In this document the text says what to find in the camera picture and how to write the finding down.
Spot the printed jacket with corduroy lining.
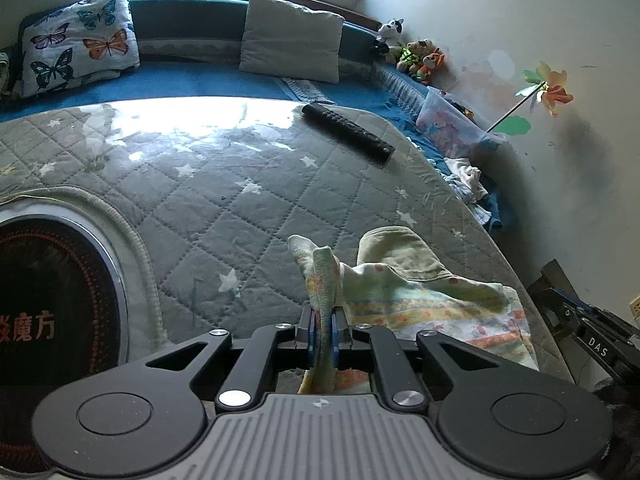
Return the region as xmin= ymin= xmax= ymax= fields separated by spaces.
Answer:
xmin=287 ymin=226 xmax=540 ymax=396

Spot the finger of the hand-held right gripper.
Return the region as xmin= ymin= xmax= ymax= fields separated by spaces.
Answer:
xmin=550 ymin=287 xmax=640 ymax=381

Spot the orange plush toy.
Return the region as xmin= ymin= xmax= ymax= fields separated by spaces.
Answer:
xmin=415 ymin=49 xmax=447 ymax=86

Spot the black round induction cooktop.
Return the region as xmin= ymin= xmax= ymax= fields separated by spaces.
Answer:
xmin=0 ymin=200 xmax=131 ymax=391

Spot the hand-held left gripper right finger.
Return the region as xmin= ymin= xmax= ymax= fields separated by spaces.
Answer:
xmin=330 ymin=305 xmax=543 ymax=409

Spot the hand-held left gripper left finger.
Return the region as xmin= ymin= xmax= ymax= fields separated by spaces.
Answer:
xmin=144 ymin=305 xmax=326 ymax=409

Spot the white crumpled cloth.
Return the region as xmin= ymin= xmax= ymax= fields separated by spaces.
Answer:
xmin=442 ymin=156 xmax=493 ymax=226

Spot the plain grey pillow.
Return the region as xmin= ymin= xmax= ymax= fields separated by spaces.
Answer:
xmin=238 ymin=0 xmax=346 ymax=84

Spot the clear plastic container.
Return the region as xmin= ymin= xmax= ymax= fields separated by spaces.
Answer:
xmin=415 ymin=86 xmax=506 ymax=158

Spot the black and white cow plush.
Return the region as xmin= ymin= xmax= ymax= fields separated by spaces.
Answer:
xmin=371 ymin=18 xmax=405 ymax=58

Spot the yellow green plush toy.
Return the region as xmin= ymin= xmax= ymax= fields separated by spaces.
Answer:
xmin=397 ymin=38 xmax=433 ymax=75

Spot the colourful pinwheel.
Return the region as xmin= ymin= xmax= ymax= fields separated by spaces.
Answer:
xmin=485 ymin=60 xmax=573 ymax=137

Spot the black remote control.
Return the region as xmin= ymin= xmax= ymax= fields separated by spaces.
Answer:
xmin=301 ymin=102 xmax=396 ymax=166

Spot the blue corner sofa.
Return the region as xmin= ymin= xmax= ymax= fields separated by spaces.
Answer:
xmin=0 ymin=0 xmax=518 ymax=233

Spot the grey cloth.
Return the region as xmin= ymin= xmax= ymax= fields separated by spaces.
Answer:
xmin=0 ymin=47 xmax=23 ymax=98

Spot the butterfly print pillow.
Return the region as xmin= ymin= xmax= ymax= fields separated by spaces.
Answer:
xmin=19 ymin=0 xmax=142 ymax=98

